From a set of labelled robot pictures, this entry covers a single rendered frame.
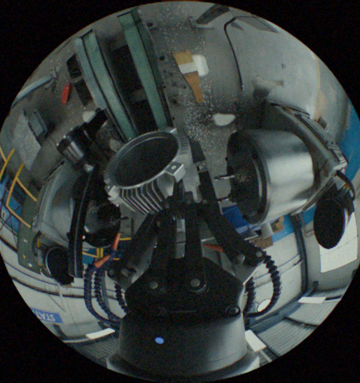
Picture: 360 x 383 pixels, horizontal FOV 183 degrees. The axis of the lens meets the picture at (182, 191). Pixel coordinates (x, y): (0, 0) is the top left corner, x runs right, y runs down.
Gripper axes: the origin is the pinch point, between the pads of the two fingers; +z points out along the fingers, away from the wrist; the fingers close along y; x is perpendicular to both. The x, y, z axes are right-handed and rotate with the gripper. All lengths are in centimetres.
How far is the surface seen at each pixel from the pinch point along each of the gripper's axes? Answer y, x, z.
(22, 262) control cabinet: -319, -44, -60
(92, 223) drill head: -26.7, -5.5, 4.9
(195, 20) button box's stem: 15, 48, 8
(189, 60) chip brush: 9.9, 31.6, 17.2
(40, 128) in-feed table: -53, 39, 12
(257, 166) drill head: 15.0, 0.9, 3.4
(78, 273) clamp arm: -18.0, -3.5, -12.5
